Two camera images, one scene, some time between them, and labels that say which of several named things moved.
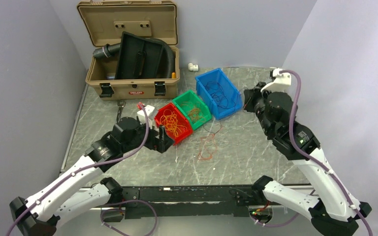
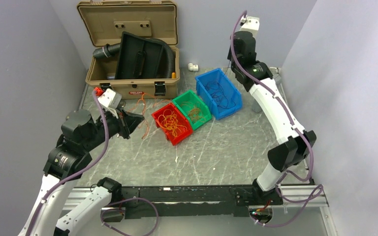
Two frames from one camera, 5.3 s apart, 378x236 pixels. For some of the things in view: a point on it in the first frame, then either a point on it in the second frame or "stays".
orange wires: [195, 112] stays
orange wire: [207, 146] to [142, 98]
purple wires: [217, 94] stays
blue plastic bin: [222, 94] stays
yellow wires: [170, 120] stays
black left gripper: [161, 144] to [125, 128]
